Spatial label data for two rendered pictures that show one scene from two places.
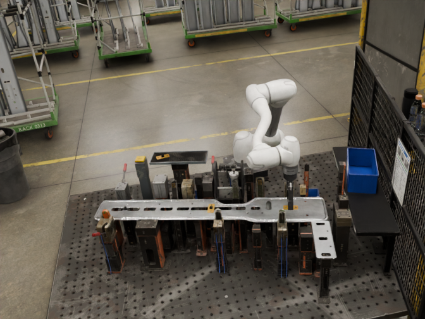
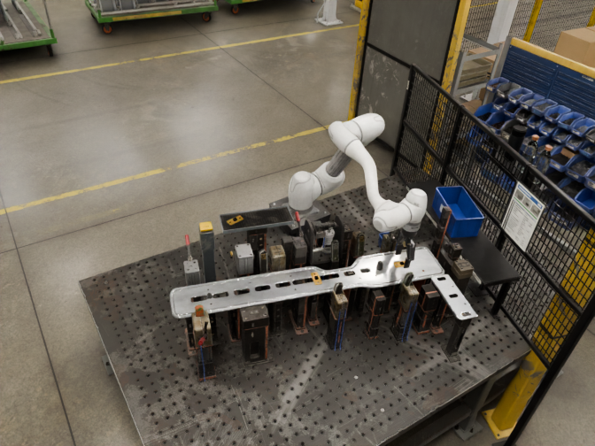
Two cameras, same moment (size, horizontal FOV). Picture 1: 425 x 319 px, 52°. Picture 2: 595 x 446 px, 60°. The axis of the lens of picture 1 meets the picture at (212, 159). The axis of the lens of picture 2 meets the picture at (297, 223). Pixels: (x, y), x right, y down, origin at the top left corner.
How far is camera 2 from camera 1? 1.09 m
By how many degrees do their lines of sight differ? 23
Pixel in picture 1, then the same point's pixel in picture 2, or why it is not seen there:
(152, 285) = (264, 383)
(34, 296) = (42, 423)
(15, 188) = not seen: outside the picture
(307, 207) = (417, 261)
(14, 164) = not seen: outside the picture
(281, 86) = (373, 123)
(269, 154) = (402, 213)
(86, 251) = (151, 357)
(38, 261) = (22, 373)
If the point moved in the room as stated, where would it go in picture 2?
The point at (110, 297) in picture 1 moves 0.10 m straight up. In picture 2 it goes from (220, 411) to (220, 398)
